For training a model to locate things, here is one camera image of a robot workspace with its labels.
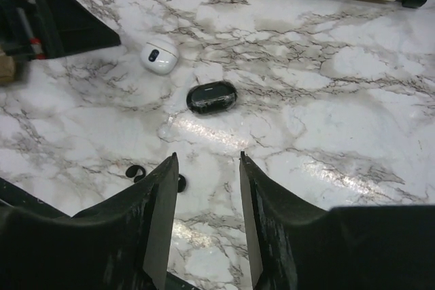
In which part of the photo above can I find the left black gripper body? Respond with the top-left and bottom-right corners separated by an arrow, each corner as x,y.
1,0 -> 44,61

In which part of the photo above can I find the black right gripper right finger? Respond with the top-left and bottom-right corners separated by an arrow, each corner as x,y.
240,155 -> 434,289

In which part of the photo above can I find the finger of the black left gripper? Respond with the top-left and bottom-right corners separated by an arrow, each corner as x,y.
35,0 -> 121,58

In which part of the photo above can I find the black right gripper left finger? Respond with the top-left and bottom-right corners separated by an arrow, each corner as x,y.
1,155 -> 179,289

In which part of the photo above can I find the white earbud charging case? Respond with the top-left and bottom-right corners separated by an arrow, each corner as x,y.
140,38 -> 179,75

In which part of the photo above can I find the black earbud charging case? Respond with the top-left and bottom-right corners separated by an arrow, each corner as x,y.
186,80 -> 237,115

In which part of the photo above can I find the cassava chips bag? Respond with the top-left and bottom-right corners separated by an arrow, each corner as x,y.
0,50 -> 16,85

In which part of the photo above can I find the black clip-on earbud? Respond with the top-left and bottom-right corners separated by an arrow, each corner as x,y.
125,164 -> 147,183
177,174 -> 187,193

